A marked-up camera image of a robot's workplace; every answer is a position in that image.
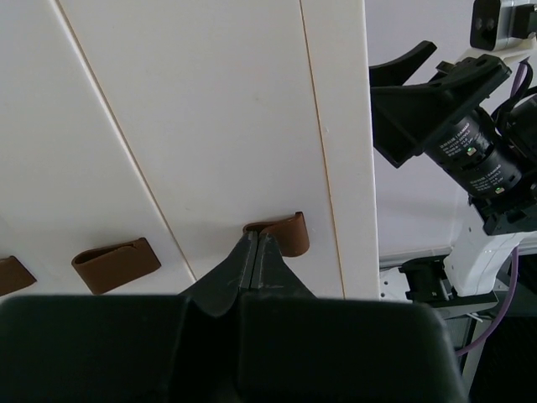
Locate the brown drawer handle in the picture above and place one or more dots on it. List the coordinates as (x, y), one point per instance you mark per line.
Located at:
(290, 232)
(107, 268)
(14, 276)

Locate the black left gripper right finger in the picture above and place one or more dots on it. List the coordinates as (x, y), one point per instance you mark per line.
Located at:
(271, 276)

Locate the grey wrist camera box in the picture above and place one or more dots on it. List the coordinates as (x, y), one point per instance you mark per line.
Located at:
(502, 24)

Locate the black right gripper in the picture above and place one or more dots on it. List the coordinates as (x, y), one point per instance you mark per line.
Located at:
(408, 120)

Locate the brown top drawer handle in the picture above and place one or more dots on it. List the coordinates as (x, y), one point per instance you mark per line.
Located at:
(290, 232)

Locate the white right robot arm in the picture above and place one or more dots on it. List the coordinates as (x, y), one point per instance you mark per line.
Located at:
(491, 156)

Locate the white drawer cabinet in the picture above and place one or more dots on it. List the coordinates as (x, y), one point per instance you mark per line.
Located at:
(180, 122)

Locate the brown middle drawer handle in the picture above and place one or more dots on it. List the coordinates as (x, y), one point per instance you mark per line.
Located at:
(107, 268)

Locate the brown bottom drawer handle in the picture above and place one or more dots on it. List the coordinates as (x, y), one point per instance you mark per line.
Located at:
(14, 276)

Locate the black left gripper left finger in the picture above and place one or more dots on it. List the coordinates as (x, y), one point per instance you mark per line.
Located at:
(216, 292)

